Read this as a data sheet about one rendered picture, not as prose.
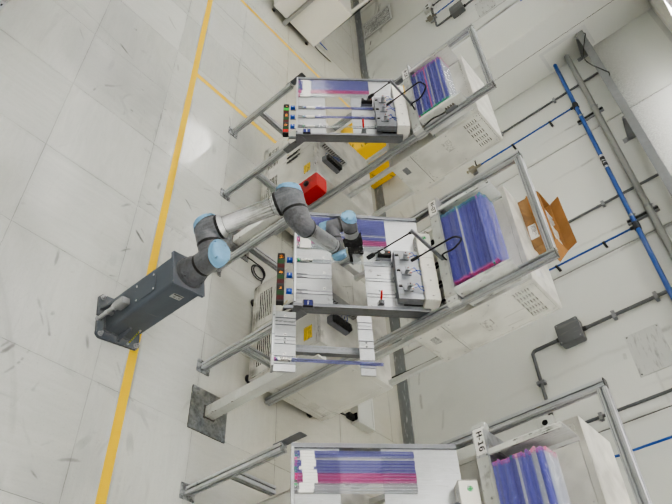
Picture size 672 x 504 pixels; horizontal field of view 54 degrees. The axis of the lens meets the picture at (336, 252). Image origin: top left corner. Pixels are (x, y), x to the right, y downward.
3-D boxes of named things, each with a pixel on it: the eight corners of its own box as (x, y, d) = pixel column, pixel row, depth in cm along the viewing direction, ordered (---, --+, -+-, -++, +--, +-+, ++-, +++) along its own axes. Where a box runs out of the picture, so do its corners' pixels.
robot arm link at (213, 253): (195, 272, 294) (216, 258, 288) (190, 247, 300) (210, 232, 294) (215, 277, 303) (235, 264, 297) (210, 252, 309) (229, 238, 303)
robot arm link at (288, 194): (192, 245, 296) (304, 202, 290) (186, 218, 303) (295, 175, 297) (203, 255, 307) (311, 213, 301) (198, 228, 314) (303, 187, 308)
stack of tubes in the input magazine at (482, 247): (454, 284, 328) (500, 259, 316) (439, 214, 363) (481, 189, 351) (467, 295, 335) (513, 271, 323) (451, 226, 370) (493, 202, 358)
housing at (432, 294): (420, 316, 343) (426, 299, 333) (410, 249, 377) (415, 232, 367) (435, 317, 344) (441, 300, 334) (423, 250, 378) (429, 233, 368)
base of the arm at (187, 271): (176, 281, 296) (190, 270, 292) (176, 254, 305) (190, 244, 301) (202, 292, 306) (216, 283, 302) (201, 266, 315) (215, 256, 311)
